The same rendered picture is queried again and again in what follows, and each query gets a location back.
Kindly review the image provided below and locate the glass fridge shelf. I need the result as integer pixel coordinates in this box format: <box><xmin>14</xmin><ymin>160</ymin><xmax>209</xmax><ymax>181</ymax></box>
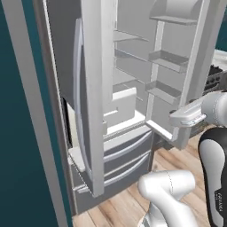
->
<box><xmin>113</xmin><ymin>48</ymin><xmax>149</xmax><ymax>64</ymax></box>
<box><xmin>113</xmin><ymin>29</ymin><xmax>149</xmax><ymax>43</ymax></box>

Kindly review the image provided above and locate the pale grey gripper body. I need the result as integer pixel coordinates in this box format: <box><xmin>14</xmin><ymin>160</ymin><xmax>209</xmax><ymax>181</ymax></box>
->
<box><xmin>168</xmin><ymin>101</ymin><xmax>208</xmax><ymax>129</ymax></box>

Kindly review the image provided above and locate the rounded door bin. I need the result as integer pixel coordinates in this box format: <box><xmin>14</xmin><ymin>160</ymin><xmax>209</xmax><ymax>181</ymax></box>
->
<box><xmin>148</xmin><ymin>0</ymin><xmax>206</xmax><ymax>27</ymax></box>

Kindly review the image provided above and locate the grey steel fridge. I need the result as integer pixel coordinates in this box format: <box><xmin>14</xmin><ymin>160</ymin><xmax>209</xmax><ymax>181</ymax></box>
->
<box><xmin>32</xmin><ymin>0</ymin><xmax>227</xmax><ymax>215</ymax></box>

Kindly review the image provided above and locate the curved freezer drawer handle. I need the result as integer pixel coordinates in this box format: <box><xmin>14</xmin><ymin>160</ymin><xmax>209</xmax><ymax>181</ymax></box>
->
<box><xmin>103</xmin><ymin>152</ymin><xmax>153</xmax><ymax>188</ymax></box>
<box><xmin>103</xmin><ymin>130</ymin><xmax>153</xmax><ymax>163</ymax></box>

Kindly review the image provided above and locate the grey fridge door with bins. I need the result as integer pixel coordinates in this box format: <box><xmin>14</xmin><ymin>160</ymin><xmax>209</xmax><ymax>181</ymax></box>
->
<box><xmin>144</xmin><ymin>0</ymin><xmax>227</xmax><ymax>151</ymax></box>

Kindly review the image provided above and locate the long curved door handle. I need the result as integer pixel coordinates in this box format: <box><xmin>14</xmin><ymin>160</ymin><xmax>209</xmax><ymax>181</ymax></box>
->
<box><xmin>73</xmin><ymin>17</ymin><xmax>94</xmax><ymax>182</ymax></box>

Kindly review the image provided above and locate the grey fridge door with handle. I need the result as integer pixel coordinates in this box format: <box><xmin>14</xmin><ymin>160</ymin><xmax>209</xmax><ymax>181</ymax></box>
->
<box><xmin>43</xmin><ymin>0</ymin><xmax>118</xmax><ymax>198</ymax></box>

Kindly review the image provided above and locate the grey freezer drawer front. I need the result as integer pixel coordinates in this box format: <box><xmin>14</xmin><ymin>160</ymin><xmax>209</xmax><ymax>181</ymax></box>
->
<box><xmin>70</xmin><ymin>151</ymin><xmax>154</xmax><ymax>215</ymax></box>
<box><xmin>103</xmin><ymin>126</ymin><xmax>154</xmax><ymax>176</ymax></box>

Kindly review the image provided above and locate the black stove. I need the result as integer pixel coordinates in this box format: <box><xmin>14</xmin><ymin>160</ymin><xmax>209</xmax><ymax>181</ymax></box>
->
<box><xmin>189</xmin><ymin>64</ymin><xmax>227</xmax><ymax>139</ymax></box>

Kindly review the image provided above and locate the white crisper drawer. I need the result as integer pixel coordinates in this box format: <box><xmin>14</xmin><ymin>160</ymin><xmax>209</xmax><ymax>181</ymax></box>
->
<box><xmin>103</xmin><ymin>86</ymin><xmax>138</xmax><ymax>128</ymax></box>

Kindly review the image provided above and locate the wide grey door bin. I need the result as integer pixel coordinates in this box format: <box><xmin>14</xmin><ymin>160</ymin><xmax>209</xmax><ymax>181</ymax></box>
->
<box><xmin>147</xmin><ymin>49</ymin><xmax>190</xmax><ymax>74</ymax></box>

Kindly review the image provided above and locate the grey side panel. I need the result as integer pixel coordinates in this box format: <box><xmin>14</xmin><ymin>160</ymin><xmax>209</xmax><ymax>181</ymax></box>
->
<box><xmin>1</xmin><ymin>0</ymin><xmax>74</xmax><ymax>227</ymax></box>

